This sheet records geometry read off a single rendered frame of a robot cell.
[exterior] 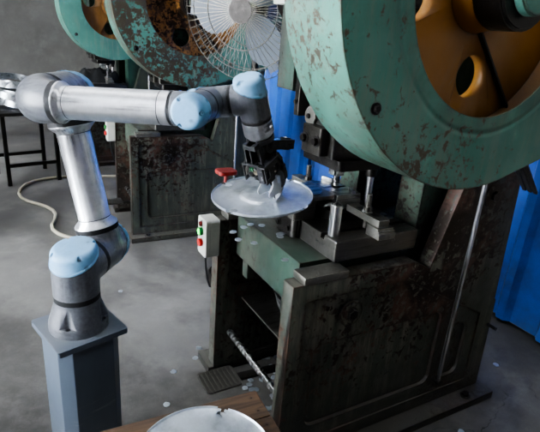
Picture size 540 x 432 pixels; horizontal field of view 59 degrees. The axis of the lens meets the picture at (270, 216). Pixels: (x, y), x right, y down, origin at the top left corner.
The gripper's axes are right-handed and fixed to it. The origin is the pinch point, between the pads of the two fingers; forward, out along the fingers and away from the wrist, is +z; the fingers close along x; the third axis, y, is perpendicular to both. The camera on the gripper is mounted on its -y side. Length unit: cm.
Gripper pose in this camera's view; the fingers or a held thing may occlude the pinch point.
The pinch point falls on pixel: (276, 193)
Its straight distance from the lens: 133.5
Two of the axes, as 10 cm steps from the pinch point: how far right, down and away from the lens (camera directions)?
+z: 1.6, 7.6, 6.3
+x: 8.2, 2.5, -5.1
